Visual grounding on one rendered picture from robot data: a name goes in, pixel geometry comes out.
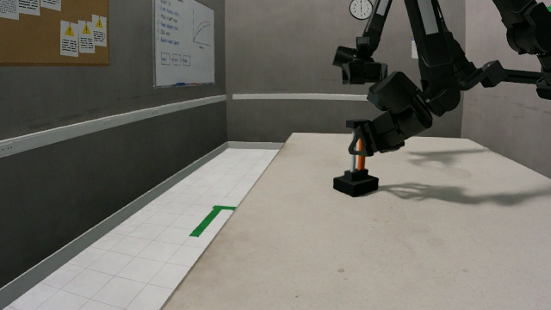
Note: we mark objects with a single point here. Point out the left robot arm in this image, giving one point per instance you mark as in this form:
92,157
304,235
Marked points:
528,26

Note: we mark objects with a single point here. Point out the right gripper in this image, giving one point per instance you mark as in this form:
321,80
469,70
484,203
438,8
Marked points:
363,72

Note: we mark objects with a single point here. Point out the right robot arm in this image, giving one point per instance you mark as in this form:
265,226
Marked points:
463,69

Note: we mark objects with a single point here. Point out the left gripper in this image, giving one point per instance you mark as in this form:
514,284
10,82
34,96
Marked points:
386,142

